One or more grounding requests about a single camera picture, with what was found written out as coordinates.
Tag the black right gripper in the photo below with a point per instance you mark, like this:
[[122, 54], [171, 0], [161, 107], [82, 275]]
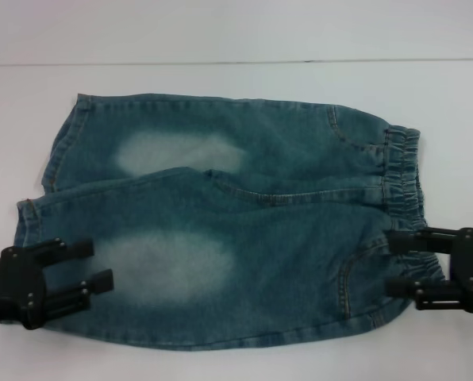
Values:
[[472, 270]]

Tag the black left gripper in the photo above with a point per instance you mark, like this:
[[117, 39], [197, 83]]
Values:
[[14, 278]]

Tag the blue denim shorts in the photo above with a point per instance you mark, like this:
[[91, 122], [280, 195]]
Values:
[[260, 238]]

